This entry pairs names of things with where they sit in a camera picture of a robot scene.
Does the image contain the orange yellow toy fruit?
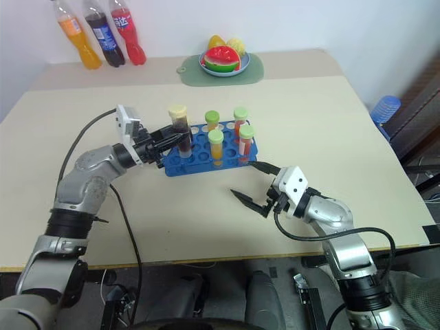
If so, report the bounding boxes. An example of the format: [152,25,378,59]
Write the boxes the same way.
[207,34,228,51]

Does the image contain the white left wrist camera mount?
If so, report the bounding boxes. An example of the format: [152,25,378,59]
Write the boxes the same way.
[115,104,144,168]

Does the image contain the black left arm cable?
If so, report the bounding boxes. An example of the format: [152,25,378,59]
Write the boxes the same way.
[56,109,144,298]

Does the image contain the orange soda bottle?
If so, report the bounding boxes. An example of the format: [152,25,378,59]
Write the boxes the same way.
[50,0,104,71]

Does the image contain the green cutting mat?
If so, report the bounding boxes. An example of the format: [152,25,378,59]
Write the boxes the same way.
[176,52,265,87]

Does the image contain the blue test tube rack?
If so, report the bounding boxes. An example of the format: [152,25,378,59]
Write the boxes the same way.
[161,120,259,178]

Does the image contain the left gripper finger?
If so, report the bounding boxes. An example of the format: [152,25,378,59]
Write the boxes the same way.
[150,124,174,140]
[154,132,193,154]

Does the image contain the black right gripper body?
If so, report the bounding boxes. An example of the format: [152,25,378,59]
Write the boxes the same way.
[265,185,292,219]

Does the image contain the pale yellow toy fruit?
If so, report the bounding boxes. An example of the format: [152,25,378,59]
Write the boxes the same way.
[225,37,248,58]

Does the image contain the toy watermelon slice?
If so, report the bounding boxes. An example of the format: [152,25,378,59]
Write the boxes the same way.
[202,45,242,74]

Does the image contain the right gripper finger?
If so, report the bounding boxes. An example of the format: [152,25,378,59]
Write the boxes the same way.
[248,161,281,178]
[230,188,274,219]

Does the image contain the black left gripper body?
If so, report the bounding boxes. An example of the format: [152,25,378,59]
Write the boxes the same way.
[134,125,166,170]

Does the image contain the brown test tube cream cap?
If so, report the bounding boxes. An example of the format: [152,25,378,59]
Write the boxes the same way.
[167,104,195,160]

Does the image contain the blue water bottle cap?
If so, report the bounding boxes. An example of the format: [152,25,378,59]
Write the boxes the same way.
[370,94,403,141]

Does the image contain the dark cola bottle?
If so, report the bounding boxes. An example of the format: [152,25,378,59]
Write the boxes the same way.
[81,0,127,68]

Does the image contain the tall yellow tube green cap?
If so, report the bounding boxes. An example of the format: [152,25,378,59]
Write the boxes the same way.
[208,129,226,168]

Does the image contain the light blue plate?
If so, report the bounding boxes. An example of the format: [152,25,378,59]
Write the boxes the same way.
[198,51,252,78]

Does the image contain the black tape strip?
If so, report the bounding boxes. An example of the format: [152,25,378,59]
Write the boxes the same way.
[421,222,440,247]

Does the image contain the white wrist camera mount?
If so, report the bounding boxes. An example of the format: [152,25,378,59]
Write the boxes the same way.
[272,166,311,219]
[115,104,144,168]

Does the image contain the short yellow tube green cap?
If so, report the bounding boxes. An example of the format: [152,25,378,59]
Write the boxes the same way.
[204,110,221,133]

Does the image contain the short red tube green cap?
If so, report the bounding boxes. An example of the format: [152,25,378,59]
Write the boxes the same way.
[233,107,250,139]

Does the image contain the red soda bottle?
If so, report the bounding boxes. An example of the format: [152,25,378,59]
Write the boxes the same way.
[109,0,148,67]

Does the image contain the tall red tube green cap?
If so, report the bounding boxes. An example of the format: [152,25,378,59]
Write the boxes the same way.
[238,124,256,165]

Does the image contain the grey mesh fabric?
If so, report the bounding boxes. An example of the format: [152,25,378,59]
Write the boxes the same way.
[377,267,440,330]

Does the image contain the thin white cable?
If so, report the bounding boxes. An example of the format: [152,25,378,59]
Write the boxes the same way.
[98,267,108,302]

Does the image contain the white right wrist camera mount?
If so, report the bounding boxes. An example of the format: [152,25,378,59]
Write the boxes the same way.
[272,166,311,219]

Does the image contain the dark brown cabinet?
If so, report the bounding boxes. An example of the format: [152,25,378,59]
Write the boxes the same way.
[385,61,440,175]

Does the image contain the black metal bracket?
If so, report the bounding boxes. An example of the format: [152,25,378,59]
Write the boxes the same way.
[291,272,328,330]

